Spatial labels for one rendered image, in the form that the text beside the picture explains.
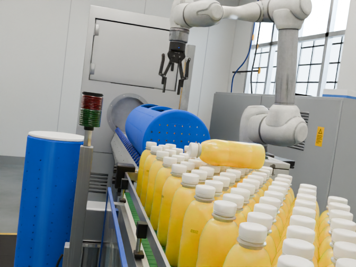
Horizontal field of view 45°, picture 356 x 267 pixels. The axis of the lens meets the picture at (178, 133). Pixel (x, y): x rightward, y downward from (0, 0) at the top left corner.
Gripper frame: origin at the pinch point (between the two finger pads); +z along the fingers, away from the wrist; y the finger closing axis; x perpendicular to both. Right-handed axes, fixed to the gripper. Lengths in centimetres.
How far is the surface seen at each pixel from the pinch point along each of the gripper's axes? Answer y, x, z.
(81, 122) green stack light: 37, 67, 18
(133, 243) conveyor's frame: 20, 88, 45
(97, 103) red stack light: 33, 67, 12
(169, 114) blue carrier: 3.8, 24.7, 12.3
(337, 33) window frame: -235, -268, -105
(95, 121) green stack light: 33, 67, 17
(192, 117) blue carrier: -5.5, 24.7, 12.4
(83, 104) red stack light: 37, 67, 12
